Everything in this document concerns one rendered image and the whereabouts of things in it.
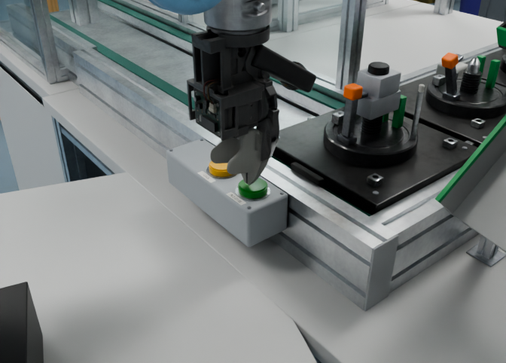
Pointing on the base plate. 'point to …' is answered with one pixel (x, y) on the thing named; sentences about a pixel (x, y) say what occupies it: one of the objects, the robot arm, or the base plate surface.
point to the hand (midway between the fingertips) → (252, 173)
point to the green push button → (256, 190)
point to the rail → (357, 242)
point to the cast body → (379, 90)
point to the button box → (226, 195)
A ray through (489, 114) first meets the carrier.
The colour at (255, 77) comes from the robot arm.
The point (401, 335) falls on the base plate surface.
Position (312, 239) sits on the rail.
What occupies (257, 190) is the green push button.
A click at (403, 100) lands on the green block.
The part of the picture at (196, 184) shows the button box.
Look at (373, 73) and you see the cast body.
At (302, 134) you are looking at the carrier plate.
